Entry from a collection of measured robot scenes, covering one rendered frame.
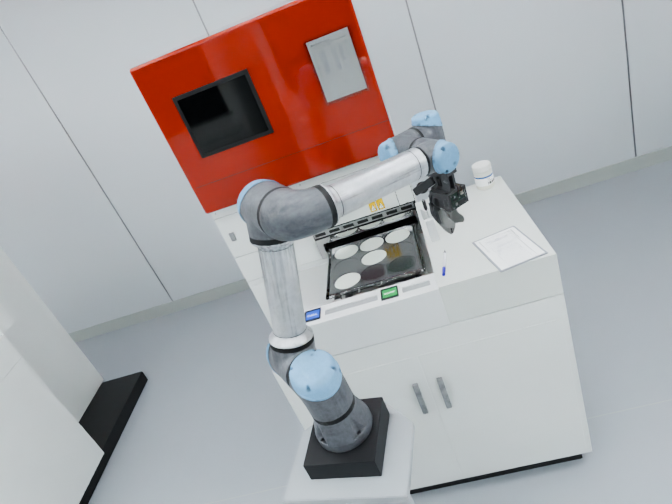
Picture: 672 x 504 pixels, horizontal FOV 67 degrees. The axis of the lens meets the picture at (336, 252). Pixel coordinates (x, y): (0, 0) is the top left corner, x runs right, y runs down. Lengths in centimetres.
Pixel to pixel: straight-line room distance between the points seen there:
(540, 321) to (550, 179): 229
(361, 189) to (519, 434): 124
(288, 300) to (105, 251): 319
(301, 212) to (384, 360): 81
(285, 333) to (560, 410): 109
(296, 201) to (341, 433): 58
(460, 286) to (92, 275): 342
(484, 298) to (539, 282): 17
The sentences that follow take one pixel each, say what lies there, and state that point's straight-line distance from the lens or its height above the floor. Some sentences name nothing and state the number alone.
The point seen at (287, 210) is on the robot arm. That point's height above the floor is 149.
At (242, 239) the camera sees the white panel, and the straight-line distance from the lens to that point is 222.
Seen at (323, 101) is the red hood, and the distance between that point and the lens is 192.
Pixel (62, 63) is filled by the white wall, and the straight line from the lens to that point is 390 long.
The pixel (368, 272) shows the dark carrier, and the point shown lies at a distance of 189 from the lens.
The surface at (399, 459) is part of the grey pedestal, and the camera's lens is 136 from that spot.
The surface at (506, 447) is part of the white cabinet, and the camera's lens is 210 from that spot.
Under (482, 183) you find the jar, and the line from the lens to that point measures 204.
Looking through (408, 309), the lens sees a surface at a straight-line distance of 161.
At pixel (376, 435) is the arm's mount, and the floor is 88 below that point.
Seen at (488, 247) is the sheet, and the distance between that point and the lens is 169.
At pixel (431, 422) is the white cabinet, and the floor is 42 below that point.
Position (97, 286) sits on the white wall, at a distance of 454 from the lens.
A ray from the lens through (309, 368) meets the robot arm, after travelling 123.
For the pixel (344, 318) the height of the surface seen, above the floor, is 95.
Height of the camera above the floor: 186
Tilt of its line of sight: 27 degrees down
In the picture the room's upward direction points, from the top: 23 degrees counter-clockwise
